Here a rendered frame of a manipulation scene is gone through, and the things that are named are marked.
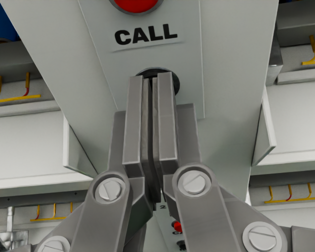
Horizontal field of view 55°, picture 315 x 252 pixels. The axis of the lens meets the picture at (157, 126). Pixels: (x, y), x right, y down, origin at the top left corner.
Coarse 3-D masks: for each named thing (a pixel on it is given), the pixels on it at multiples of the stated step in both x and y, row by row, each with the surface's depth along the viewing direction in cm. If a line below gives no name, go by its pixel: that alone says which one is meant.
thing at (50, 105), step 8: (16, 104) 21; (24, 104) 21; (32, 104) 21; (40, 104) 21; (48, 104) 20; (56, 104) 20; (0, 112) 21; (8, 112) 21; (16, 112) 21; (24, 112) 21; (32, 112) 21
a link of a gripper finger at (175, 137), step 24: (168, 72) 11; (168, 96) 10; (168, 120) 9; (192, 120) 10; (168, 144) 9; (192, 144) 10; (168, 168) 9; (168, 192) 9; (240, 216) 8; (264, 216) 8; (240, 240) 8; (264, 240) 7
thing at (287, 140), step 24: (288, 0) 20; (312, 0) 18; (288, 24) 18; (312, 24) 18; (288, 48) 20; (312, 48) 19; (288, 72) 19; (312, 72) 19; (264, 96) 14; (288, 96) 19; (312, 96) 19; (264, 120) 14; (288, 120) 19; (312, 120) 19; (264, 144) 15; (288, 144) 18; (312, 144) 18; (264, 168) 20; (288, 168) 20; (312, 168) 21
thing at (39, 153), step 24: (0, 96) 22; (48, 96) 21; (0, 120) 21; (24, 120) 21; (48, 120) 21; (0, 144) 21; (24, 144) 21; (48, 144) 20; (72, 144) 15; (0, 168) 20; (24, 168) 20; (48, 168) 20; (72, 168) 15; (0, 192) 22; (24, 192) 23; (48, 192) 24
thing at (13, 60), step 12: (0, 48) 20; (12, 48) 20; (24, 48) 20; (0, 60) 20; (12, 60) 20; (24, 60) 20; (0, 72) 21; (12, 72) 21; (24, 72) 21; (36, 72) 21; (0, 84) 21; (24, 96) 21; (36, 96) 20
